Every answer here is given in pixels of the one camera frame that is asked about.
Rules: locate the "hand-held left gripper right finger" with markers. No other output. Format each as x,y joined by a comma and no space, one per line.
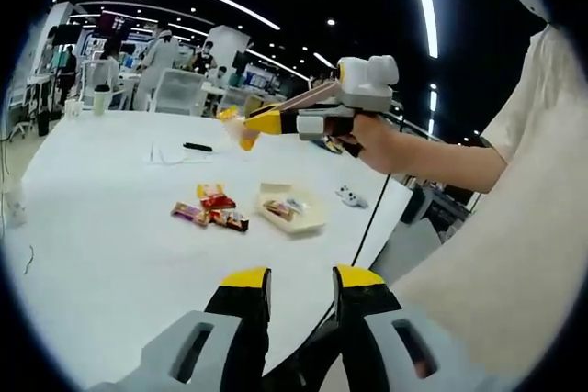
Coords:
413,341

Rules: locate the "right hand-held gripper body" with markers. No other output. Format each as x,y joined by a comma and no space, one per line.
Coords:
367,82

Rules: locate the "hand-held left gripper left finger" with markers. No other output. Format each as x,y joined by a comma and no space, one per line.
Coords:
184,346

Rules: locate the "yellow pastry food packet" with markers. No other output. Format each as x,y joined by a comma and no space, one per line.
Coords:
209,190
234,128

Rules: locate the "pink food tongs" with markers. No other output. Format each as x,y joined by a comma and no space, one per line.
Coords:
312,92

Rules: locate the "shiny foil food packet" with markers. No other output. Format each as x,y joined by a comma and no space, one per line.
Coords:
296,204

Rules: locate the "brown purple-label food bar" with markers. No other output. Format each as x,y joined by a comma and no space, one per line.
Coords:
188,212
275,207

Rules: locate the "cream hexagonal food container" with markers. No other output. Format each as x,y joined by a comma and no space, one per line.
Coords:
312,220

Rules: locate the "dark red food packet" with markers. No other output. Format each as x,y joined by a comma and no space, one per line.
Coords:
242,226

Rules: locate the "person's right hand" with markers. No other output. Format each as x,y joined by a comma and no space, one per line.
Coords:
386,148

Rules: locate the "black marker pen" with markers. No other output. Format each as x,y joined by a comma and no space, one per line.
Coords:
197,146

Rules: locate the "white mesh cabinet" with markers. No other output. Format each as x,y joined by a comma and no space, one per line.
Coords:
177,91

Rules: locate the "white game controller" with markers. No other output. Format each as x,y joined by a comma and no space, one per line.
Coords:
351,197

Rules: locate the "long ceiling light strip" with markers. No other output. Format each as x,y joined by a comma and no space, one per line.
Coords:
427,6

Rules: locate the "person wearing headset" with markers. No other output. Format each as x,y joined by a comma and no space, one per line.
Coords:
505,249

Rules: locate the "white lidded cup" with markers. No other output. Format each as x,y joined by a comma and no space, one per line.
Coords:
102,102

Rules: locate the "small white bag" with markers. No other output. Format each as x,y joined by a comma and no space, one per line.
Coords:
72,109

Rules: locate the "purple wall screen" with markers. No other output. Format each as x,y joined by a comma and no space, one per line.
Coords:
112,25

